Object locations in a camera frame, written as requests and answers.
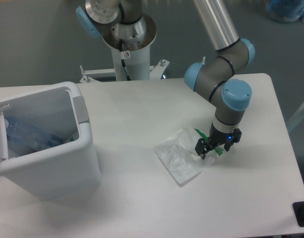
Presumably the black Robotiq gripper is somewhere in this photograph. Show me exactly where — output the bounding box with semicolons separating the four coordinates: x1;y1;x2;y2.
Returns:
195;123;242;160

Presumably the white green plastic bag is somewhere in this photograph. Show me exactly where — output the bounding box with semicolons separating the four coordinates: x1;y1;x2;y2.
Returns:
153;126;226;186

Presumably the crushed clear plastic bottle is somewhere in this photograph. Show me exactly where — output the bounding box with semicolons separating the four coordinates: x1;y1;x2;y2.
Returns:
4;117;64;152

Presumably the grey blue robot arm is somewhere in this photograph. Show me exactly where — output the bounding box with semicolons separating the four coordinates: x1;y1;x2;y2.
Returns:
75;0;255;159

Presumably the white trash can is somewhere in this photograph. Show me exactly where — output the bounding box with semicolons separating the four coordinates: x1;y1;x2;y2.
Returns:
0;82;101;199

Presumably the black device at table edge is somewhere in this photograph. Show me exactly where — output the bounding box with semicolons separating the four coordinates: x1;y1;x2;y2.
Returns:
292;201;304;227

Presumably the blue plastic bag on floor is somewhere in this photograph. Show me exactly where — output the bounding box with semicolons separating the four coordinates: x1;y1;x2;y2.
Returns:
265;0;304;23

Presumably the white frame at right edge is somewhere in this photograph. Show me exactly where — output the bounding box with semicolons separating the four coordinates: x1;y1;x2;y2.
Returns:
287;102;304;133

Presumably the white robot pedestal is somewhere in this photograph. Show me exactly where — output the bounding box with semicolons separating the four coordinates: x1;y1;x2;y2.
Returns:
102;13;156;81

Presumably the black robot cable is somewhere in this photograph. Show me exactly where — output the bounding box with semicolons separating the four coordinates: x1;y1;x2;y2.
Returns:
118;38;131;81

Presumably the white pedestal base frame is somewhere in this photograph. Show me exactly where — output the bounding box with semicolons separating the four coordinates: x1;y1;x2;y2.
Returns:
79;56;207;84

